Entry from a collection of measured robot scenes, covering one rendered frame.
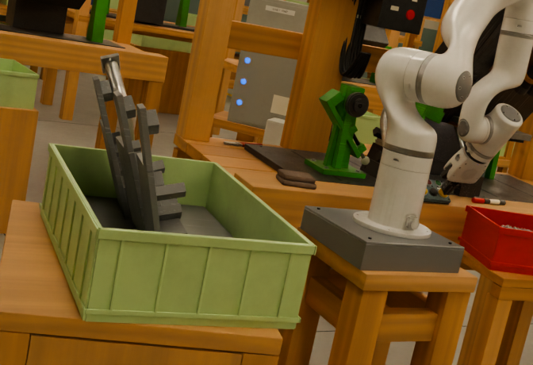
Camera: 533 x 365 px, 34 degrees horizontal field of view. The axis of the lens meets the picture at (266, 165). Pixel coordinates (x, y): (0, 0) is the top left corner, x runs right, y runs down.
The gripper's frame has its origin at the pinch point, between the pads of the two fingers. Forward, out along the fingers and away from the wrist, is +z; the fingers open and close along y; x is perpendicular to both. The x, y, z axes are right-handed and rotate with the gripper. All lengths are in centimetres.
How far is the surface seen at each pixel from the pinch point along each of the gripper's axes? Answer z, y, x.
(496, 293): -1.4, -0.3, -37.0
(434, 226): 9.6, -1.8, -7.3
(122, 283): -29, -111, -57
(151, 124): -45, -108, -34
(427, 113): -0.3, 3.4, 29.3
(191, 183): 2, -80, -7
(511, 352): 31, 29, -36
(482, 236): -3.4, 1.4, -20.0
